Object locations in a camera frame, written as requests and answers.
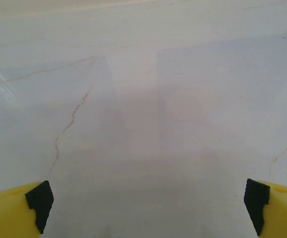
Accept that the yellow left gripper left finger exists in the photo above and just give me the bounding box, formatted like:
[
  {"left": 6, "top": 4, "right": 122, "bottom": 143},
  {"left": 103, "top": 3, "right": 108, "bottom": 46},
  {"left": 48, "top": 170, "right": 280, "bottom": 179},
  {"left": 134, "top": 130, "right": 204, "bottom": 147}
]
[{"left": 0, "top": 180, "right": 55, "bottom": 238}]

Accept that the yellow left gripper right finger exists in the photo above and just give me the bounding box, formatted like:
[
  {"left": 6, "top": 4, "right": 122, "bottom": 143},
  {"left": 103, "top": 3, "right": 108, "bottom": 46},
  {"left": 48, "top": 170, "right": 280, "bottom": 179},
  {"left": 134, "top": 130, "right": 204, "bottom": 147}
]
[{"left": 243, "top": 178, "right": 287, "bottom": 238}]

